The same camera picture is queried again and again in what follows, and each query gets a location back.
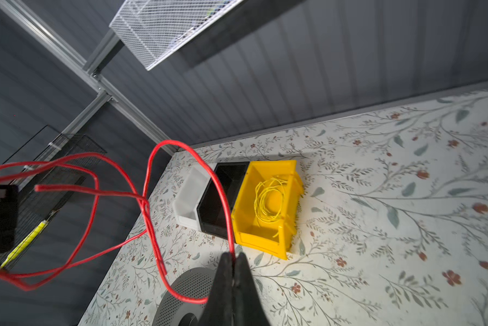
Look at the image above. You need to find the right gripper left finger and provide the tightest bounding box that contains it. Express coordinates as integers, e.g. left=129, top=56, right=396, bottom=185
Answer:
left=199, top=253, right=233, bottom=325

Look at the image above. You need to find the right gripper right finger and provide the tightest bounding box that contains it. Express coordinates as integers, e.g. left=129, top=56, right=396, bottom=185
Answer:
left=232, top=253, right=270, bottom=326

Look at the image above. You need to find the grey perforated spool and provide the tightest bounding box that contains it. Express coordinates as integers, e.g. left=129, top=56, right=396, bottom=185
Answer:
left=152, top=267, right=217, bottom=326

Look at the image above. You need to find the red cable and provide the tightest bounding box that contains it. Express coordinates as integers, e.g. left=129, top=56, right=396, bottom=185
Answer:
left=0, top=139, right=237, bottom=306

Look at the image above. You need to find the yellow green striped item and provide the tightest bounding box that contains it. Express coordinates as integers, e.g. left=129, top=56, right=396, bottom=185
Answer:
left=0, top=210, right=59, bottom=269

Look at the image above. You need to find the black plastic bin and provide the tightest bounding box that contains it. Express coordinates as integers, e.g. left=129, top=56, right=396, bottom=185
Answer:
left=196, top=162, right=249, bottom=240

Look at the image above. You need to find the yellow plastic bin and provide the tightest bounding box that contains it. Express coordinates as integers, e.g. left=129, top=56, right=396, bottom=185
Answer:
left=232, top=160, right=304, bottom=260

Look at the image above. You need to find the white plastic bin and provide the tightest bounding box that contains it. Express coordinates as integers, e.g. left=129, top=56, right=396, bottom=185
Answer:
left=173, top=163, right=211, bottom=231

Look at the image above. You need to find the black wire basket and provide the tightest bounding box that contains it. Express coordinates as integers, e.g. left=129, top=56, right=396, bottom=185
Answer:
left=0, top=124, right=108, bottom=270

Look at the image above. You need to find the yellow cable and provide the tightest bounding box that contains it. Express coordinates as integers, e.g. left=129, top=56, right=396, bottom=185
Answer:
left=253, top=176, right=289, bottom=239

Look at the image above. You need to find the white wire mesh basket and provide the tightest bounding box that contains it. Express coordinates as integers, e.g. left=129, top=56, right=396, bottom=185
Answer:
left=109, top=0, right=242, bottom=71

